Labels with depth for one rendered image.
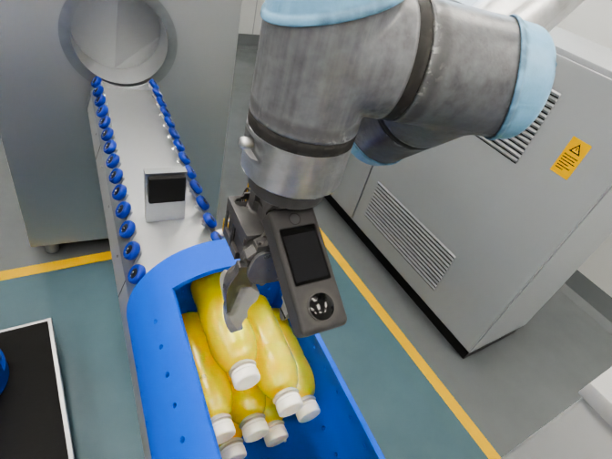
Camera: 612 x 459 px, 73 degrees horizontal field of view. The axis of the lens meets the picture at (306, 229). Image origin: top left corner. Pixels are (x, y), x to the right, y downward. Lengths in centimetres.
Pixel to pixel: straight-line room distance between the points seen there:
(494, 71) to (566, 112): 151
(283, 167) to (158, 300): 38
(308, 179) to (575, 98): 157
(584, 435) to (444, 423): 114
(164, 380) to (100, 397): 134
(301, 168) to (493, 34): 16
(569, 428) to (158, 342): 84
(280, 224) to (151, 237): 78
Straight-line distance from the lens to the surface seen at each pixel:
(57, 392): 179
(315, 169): 32
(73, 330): 211
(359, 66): 29
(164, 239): 111
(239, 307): 45
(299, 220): 37
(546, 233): 191
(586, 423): 106
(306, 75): 29
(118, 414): 188
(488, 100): 33
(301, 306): 35
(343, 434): 72
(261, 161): 33
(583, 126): 181
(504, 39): 34
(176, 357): 58
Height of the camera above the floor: 169
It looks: 39 degrees down
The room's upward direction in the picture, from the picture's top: 17 degrees clockwise
